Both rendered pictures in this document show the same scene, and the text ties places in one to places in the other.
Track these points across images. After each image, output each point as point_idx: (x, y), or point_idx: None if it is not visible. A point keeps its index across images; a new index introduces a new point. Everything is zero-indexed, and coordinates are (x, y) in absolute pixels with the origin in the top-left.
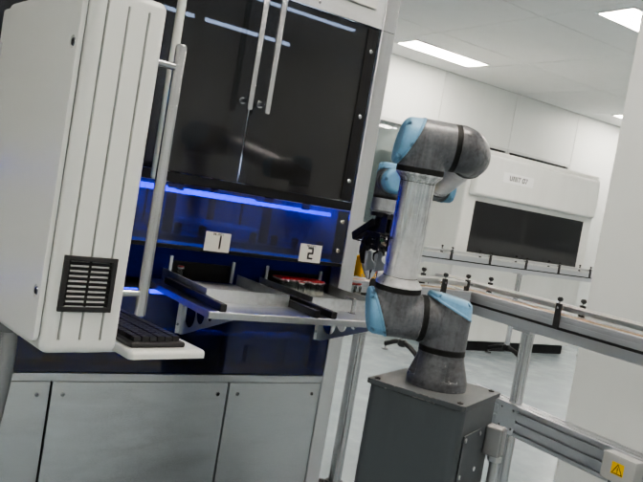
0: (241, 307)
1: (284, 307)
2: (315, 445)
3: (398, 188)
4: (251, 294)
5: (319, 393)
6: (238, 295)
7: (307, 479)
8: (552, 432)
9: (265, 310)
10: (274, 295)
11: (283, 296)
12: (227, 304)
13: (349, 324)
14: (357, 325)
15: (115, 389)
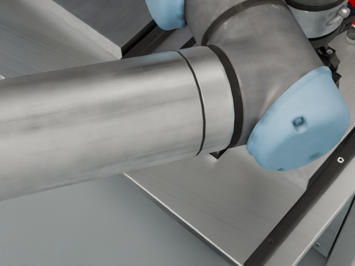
0: (19, 26)
1: (112, 60)
2: (353, 220)
3: (151, 13)
4: (63, 9)
5: None
6: (47, 1)
7: (340, 240)
8: None
9: (38, 54)
10: (96, 33)
11: (111, 44)
12: (20, 7)
13: (120, 174)
14: (134, 186)
15: None
